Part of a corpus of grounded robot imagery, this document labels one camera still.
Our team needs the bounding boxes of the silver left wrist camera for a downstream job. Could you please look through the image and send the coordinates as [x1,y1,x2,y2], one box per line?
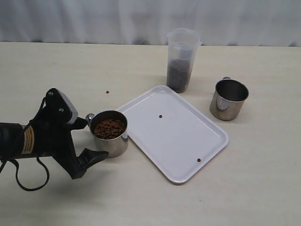
[58,90,78,124]

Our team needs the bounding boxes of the white curtain backdrop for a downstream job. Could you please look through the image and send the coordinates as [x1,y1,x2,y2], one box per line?
[0,0,301,47]

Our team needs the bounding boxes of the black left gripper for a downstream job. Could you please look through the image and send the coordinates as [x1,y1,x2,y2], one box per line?
[31,88,109,179]

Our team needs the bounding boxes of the clear plastic pitcher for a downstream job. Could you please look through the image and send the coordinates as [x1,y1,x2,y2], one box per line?
[166,28,202,93]

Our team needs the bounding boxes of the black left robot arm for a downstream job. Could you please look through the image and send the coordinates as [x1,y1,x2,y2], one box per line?
[0,88,109,179]

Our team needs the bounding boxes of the steel mug with kibble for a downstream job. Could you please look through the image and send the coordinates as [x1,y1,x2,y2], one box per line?
[209,77,249,121]
[86,110,128,158]

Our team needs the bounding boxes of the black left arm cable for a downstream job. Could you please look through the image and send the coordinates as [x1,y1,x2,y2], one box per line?
[0,96,50,191]

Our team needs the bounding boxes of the white plastic tray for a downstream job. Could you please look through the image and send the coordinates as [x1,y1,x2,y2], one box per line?
[117,85,229,184]

